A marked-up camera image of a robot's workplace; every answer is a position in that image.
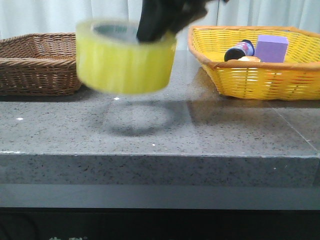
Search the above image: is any yellow tape roll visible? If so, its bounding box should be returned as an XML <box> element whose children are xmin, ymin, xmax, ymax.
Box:
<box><xmin>75</xmin><ymin>19</ymin><xmax>177</xmax><ymax>95</ymax></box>

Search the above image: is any small beige round object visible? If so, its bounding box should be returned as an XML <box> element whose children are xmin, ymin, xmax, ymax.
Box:
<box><xmin>238</xmin><ymin>55</ymin><xmax>261</xmax><ymax>63</ymax></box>

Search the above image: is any purple foam block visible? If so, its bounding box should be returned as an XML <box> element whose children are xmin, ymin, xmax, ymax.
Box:
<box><xmin>254</xmin><ymin>35</ymin><xmax>289</xmax><ymax>63</ymax></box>

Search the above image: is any yellow woven basket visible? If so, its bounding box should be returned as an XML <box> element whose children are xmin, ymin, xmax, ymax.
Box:
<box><xmin>188</xmin><ymin>25</ymin><xmax>320</xmax><ymax>101</ymax></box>

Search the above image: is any white curtain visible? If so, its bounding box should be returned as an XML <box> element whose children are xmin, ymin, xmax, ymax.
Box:
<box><xmin>0</xmin><ymin>0</ymin><xmax>320</xmax><ymax>39</ymax></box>

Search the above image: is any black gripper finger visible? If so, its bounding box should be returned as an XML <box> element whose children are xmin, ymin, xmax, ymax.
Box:
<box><xmin>168</xmin><ymin>0</ymin><xmax>208</xmax><ymax>34</ymax></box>
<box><xmin>136</xmin><ymin>0</ymin><xmax>173</xmax><ymax>42</ymax></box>

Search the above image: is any dark bottle with label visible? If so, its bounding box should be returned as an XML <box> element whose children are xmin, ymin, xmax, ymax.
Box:
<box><xmin>224</xmin><ymin>39</ymin><xmax>255</xmax><ymax>62</ymax></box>

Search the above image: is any brown wicker basket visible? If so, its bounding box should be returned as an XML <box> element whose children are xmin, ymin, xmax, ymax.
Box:
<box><xmin>0</xmin><ymin>32</ymin><xmax>82</xmax><ymax>96</ymax></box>

